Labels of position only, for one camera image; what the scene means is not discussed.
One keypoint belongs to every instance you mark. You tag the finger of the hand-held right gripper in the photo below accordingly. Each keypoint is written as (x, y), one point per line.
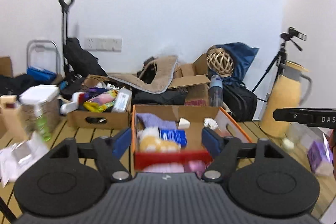
(291, 115)

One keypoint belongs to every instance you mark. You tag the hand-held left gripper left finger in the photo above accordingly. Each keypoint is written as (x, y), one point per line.
(122, 140)

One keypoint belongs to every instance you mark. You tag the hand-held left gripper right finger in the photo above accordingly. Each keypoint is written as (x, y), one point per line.
(210, 141)

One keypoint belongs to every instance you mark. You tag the red cardboard box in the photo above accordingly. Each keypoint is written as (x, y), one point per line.
(194, 134)

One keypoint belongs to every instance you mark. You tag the white wedge sponge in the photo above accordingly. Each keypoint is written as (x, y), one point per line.
(184, 123)

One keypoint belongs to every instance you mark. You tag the yellow plush toy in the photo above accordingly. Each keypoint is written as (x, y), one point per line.
(157, 144)

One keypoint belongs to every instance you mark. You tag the blue packet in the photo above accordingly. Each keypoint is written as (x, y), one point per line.
(173, 137)

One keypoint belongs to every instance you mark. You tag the purple fuzzy cloth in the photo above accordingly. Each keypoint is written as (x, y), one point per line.
(155, 120)

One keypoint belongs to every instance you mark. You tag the pink soft pouch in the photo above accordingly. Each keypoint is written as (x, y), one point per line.
(195, 165)

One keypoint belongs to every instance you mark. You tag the yellow thermos jug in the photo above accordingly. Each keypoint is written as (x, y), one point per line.
(282, 108)

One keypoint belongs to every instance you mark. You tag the white crumpled tissue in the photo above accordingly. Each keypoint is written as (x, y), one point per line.
(210, 123)

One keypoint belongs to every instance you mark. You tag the glass cup with candle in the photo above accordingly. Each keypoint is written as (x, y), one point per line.
(292, 137)

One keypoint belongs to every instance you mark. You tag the small brown cardboard box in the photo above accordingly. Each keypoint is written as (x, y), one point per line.
(98, 119)

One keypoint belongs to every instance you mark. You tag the white packet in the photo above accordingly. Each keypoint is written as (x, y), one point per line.
(122, 99)

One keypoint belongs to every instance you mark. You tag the purple tissue box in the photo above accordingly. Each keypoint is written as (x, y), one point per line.
(319, 158)

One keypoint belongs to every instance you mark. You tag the yellow pink snack packet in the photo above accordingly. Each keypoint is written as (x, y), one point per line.
(101, 102)

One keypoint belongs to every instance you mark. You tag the black bag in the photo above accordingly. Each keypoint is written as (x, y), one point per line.
(240, 102)

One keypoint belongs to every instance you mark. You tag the grey water bottle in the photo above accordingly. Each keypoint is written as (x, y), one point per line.
(216, 91)

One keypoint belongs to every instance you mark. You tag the pink fuzzy cloth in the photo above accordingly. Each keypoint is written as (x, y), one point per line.
(164, 168)

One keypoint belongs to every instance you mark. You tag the black folded cloth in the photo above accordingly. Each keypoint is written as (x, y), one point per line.
(158, 98)

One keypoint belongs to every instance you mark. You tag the white bottle with red cap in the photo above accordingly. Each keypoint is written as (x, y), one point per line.
(72, 104)

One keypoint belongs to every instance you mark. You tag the dark blue cloth bag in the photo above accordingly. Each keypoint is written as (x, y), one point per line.
(242, 58)

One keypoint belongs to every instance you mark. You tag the tan mat with grey edge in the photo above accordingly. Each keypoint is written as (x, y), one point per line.
(162, 74)

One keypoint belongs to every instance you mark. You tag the clear container with white lid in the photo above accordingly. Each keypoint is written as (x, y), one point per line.
(50, 106)

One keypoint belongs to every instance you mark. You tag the wicker ball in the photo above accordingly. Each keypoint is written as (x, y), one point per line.
(220, 60)

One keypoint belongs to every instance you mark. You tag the blue crate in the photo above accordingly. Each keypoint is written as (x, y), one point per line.
(40, 74)

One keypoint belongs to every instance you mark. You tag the pile of white paper packets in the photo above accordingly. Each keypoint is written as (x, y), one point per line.
(18, 158)

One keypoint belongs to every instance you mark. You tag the wooden box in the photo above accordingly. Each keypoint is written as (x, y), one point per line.
(8, 113)

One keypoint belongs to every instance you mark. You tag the black clothing pile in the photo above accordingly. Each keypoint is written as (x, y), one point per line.
(15, 83)

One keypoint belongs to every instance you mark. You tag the black metal rod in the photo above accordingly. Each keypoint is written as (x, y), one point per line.
(6, 209)

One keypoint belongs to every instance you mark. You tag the large brown cardboard box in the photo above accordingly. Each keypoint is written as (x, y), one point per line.
(5, 66)

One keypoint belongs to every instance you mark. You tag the black tripod with camera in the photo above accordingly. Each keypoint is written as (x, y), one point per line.
(283, 53)

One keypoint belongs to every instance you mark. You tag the row of wall outlets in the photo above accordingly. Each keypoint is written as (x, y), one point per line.
(103, 43)

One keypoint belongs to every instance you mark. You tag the grey folding stool frame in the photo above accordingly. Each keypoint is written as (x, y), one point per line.
(42, 43)

